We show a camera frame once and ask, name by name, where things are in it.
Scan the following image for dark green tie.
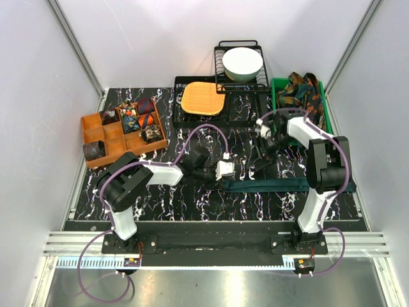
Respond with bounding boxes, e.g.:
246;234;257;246
220;177;357;193

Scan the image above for brown blue tie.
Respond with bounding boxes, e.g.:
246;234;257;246
82;140;105;161

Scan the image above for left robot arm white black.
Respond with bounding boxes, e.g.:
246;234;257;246
96;147;233;253

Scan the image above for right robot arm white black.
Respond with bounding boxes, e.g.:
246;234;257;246
249;108;351;254

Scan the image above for brown teal patterned tie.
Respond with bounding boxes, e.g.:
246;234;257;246
275;72;309;109

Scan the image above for green plastic bin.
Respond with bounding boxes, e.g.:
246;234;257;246
270;72;333;134

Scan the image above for navy tie orange flowers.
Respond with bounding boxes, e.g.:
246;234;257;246
303;72;326;130

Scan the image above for rolled beige patterned tie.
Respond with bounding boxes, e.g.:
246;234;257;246
140;124;163;144

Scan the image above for orange woven pot holder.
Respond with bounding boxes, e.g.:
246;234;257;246
181;81;225;116

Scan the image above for orange wooden divided box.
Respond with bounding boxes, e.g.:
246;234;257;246
81;98;168;169

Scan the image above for rolled navy orange striped tie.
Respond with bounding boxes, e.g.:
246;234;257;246
138;112;157;129

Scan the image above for white bowl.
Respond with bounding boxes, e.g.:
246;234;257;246
222;47;263;83

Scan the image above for rolled blue paisley tie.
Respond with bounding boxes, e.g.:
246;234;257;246
122;116;141;134

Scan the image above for rolled maroon striped tie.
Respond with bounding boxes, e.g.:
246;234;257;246
137;98;155;115

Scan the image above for rolled colourful floral tie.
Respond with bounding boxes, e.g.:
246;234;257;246
120;103;139;118

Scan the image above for rolled dark floral tie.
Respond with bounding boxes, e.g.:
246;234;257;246
99;108;120;125

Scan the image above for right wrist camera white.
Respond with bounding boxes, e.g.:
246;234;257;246
255;118;274;139

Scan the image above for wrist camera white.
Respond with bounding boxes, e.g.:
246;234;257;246
215;160;234;181
255;118;274;139

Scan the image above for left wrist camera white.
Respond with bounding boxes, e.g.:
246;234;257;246
215;160;234;181

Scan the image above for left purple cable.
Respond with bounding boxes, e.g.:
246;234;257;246
76;123;231;303

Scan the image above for purple cable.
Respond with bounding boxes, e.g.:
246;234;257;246
257;108;349;278
76;123;231;303

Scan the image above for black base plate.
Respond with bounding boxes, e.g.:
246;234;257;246
102;221;328;269

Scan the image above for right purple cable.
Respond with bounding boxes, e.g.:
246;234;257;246
257;108;349;278

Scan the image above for black wire dish rack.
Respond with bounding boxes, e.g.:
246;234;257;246
213;40;269;94

